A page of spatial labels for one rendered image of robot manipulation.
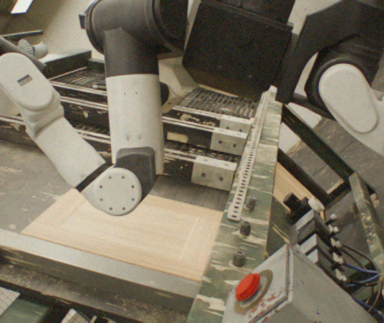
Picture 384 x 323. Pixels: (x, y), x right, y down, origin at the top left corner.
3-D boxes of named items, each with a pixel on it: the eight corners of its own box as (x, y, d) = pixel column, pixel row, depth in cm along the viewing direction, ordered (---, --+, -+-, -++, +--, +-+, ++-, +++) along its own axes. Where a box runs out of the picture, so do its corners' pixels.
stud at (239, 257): (242, 269, 87) (245, 257, 86) (231, 266, 87) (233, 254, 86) (243, 262, 89) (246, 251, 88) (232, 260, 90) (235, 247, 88)
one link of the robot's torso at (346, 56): (374, 54, 92) (323, 35, 93) (387, 62, 79) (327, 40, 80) (349, 109, 97) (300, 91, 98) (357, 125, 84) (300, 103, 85)
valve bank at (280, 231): (411, 352, 73) (317, 266, 71) (347, 389, 78) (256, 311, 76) (368, 220, 118) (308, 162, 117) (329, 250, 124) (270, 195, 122)
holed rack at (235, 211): (239, 222, 105) (239, 220, 105) (226, 219, 105) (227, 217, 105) (271, 91, 256) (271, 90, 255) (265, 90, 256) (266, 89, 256)
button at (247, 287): (267, 296, 50) (254, 284, 50) (243, 313, 52) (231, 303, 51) (269, 276, 54) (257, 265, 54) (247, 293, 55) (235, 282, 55)
